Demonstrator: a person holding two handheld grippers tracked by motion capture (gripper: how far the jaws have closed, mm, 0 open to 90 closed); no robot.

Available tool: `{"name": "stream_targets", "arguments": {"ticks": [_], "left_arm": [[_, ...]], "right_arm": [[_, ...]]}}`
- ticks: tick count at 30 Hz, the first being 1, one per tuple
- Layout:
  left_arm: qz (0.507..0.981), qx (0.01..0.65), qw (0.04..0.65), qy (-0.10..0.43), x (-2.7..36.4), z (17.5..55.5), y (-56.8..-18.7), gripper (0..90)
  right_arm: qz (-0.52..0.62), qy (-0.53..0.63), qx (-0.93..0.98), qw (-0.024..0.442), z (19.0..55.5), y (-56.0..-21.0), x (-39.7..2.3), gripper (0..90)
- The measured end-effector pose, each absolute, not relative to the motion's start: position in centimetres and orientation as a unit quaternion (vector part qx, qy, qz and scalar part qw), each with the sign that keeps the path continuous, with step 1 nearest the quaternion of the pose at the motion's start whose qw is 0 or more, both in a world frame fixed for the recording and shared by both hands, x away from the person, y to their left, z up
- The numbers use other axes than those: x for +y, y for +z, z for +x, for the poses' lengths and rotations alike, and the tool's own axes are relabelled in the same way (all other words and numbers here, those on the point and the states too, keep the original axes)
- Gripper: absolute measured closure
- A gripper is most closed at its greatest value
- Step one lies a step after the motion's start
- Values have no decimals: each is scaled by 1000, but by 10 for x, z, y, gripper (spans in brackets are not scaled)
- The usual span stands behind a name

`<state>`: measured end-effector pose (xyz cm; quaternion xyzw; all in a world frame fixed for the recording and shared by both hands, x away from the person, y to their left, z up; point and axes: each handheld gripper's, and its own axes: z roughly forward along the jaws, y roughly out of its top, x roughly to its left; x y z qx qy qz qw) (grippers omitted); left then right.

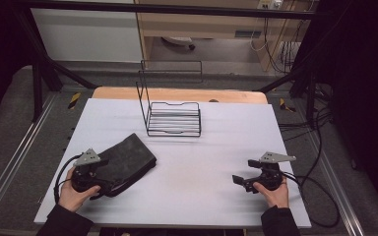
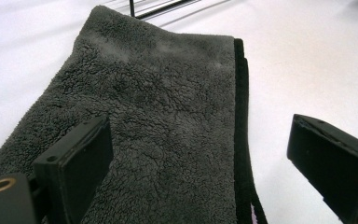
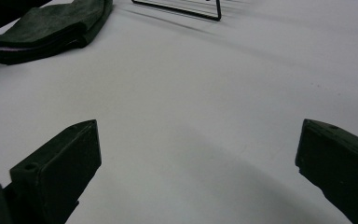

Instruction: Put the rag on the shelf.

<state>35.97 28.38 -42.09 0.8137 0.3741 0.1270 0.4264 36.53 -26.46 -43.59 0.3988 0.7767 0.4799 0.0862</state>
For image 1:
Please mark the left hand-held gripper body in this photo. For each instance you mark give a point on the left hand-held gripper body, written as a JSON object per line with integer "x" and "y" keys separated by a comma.
{"x": 84, "y": 173}

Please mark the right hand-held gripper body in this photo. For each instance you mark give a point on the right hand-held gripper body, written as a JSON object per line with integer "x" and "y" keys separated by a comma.
{"x": 269, "y": 173}

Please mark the dark grey fabric pouch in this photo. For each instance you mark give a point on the dark grey fabric pouch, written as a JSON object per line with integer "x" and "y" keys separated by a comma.
{"x": 128, "y": 160}

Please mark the person's right hand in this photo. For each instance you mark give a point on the person's right hand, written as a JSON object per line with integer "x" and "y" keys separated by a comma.
{"x": 275, "y": 196}

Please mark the person's left hand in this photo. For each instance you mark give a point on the person's left hand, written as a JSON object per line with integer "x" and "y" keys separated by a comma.
{"x": 74, "y": 196}

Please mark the white board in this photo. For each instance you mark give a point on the white board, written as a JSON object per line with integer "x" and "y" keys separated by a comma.
{"x": 197, "y": 164}

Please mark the yellow black tape strip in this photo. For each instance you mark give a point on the yellow black tape strip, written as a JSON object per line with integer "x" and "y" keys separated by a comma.
{"x": 74, "y": 101}
{"x": 286, "y": 105}

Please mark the white cabinet panel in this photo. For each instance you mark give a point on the white cabinet panel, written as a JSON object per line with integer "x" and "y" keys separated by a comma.
{"x": 85, "y": 36}

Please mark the office chair base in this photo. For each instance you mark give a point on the office chair base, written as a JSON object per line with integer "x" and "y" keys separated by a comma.
{"x": 178, "y": 41}

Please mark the light wooden desk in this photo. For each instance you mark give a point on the light wooden desk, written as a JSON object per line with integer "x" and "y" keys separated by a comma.
{"x": 210, "y": 24}

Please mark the white power strip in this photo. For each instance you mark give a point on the white power strip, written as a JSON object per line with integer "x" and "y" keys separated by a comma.
{"x": 270, "y": 4}

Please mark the aluminium rail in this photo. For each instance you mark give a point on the aluminium rail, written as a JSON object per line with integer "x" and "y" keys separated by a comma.
{"x": 13, "y": 164}
{"x": 338, "y": 190}

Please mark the black metal frame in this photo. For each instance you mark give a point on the black metal frame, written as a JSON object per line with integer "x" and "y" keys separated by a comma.
{"x": 177, "y": 9}

